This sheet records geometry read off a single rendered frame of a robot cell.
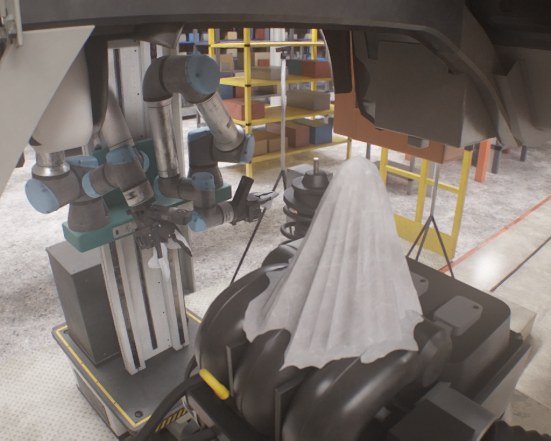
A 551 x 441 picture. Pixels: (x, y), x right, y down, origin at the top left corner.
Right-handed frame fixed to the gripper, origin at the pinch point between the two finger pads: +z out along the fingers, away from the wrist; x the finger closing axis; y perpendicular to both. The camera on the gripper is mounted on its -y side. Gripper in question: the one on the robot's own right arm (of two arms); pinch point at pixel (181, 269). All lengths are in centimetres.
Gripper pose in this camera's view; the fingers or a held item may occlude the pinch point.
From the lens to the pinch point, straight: 118.8
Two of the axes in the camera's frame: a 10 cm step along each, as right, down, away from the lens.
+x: -2.2, 3.5, -9.1
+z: 3.9, 8.9, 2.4
